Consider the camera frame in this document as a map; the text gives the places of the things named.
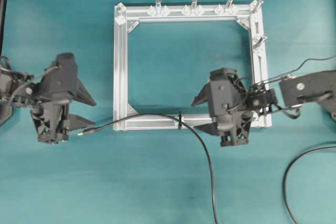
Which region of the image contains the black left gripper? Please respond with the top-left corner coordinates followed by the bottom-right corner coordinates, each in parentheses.
top-left (30, 53), bottom-right (97, 144)

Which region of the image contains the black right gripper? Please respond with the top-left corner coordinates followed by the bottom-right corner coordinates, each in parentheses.
top-left (191, 68), bottom-right (253, 147)

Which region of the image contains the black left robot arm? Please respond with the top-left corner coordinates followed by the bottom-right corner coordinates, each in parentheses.
top-left (1, 52), bottom-right (96, 145)

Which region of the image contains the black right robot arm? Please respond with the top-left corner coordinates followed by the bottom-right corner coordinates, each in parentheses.
top-left (192, 68), bottom-right (335, 147)

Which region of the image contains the black left camera cable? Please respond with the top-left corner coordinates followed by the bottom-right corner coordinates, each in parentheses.
top-left (7, 65), bottom-right (58, 101)

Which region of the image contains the black camera cable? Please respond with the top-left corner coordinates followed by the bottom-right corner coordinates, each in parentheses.
top-left (7, 65), bottom-right (58, 101)
top-left (282, 144), bottom-right (336, 224)

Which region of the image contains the clear side post on frame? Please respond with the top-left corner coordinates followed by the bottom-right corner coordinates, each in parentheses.
top-left (253, 35), bottom-right (268, 48)

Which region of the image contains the silver aluminium extrusion frame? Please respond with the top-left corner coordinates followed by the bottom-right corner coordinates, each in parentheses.
top-left (113, 0), bottom-right (268, 131)

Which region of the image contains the clear left corner post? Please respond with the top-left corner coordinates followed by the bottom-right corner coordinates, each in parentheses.
top-left (114, 3), bottom-right (126, 26)

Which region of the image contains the clear centre post on frame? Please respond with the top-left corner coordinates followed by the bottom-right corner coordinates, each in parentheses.
top-left (191, 0), bottom-right (197, 13)

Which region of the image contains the clear post with blue band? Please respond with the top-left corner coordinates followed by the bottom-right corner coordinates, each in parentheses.
top-left (225, 0), bottom-right (233, 12)

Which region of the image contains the clear corner post on frame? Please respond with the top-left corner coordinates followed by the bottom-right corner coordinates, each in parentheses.
top-left (253, 0), bottom-right (264, 13)

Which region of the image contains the black right camera cable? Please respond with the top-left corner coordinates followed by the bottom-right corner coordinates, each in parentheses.
top-left (282, 144), bottom-right (336, 224)

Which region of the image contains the black table edge rail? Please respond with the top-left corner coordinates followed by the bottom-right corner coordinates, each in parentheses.
top-left (0, 0), bottom-right (13, 57)

